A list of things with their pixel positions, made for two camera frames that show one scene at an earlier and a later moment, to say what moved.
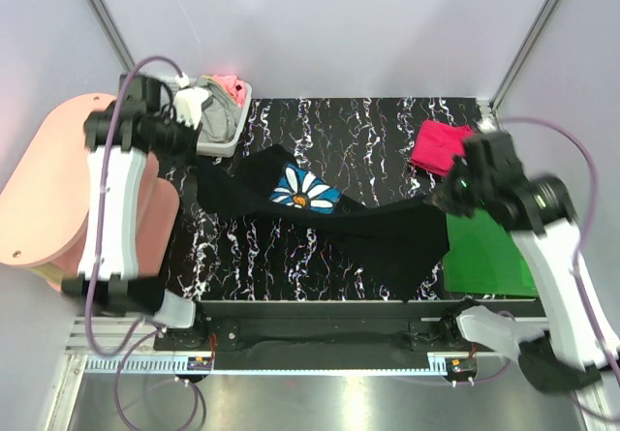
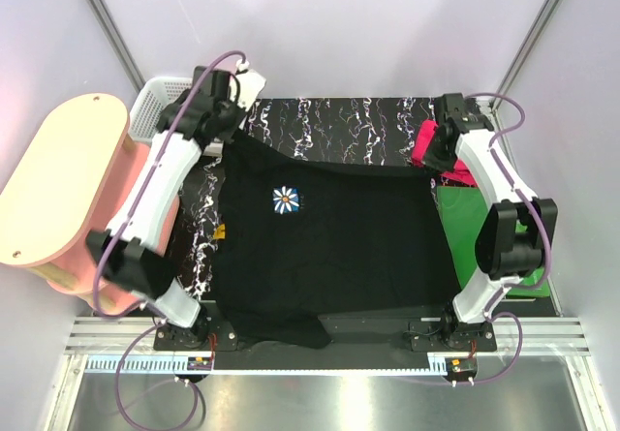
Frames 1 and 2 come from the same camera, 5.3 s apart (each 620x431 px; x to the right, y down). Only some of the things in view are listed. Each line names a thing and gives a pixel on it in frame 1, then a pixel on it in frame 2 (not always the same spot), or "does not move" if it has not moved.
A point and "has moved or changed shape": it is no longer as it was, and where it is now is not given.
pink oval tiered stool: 44,199 does not move
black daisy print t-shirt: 388,242 has moved or changed shape
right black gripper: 442,198 -> 438,165
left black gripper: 187,155 -> 228,134
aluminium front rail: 82,358 does not move
